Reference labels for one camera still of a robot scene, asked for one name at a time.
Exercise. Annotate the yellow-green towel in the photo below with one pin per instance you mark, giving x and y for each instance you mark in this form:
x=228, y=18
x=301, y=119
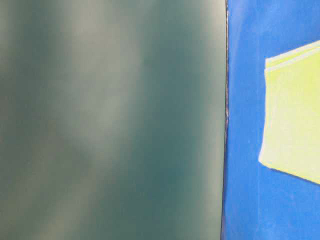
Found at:
x=291, y=134

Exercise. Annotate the blue table mat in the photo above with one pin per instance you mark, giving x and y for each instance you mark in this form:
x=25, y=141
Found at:
x=261, y=203

